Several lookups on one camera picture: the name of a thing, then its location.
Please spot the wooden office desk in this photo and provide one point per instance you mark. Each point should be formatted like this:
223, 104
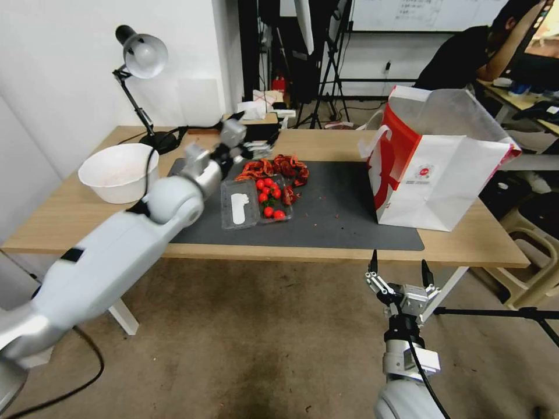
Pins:
515, 102

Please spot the black stand leg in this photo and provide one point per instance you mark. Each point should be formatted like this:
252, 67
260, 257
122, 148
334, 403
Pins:
502, 311

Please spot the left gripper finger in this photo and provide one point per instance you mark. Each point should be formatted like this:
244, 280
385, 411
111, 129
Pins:
257, 150
239, 116

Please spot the red and white delivery bag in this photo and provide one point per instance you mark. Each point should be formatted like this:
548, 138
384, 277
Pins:
436, 183

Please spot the black and silver desk lamp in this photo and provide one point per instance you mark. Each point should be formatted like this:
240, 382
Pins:
146, 54

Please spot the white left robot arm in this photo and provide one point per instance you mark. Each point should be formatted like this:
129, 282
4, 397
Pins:
109, 262

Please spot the cardboard box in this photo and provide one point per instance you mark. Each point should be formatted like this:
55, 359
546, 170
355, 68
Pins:
266, 98

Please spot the dark grey table mat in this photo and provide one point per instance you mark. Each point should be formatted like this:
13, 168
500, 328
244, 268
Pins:
332, 218

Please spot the white paper box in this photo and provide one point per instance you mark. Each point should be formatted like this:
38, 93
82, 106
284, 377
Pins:
251, 110

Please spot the beige plastic stool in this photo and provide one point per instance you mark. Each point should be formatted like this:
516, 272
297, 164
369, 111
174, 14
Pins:
533, 262

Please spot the black tripod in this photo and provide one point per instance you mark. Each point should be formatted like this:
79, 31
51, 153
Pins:
330, 56

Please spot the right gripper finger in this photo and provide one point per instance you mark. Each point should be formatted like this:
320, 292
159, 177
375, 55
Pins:
428, 275
380, 283

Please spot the red fire extinguisher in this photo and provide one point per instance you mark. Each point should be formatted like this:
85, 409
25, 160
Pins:
279, 84

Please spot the white table leg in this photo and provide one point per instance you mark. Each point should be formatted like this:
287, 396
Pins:
124, 321
450, 283

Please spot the white bowl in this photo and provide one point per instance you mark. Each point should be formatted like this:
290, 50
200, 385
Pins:
113, 174

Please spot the clear disposable takeout box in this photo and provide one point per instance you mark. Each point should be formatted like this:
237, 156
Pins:
236, 218

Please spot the whiteboard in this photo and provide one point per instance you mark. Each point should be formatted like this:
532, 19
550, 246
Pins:
415, 13

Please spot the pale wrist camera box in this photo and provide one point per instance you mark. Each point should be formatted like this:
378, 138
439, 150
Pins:
233, 131
415, 300

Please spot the person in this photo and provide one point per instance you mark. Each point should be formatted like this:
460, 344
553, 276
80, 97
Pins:
454, 56

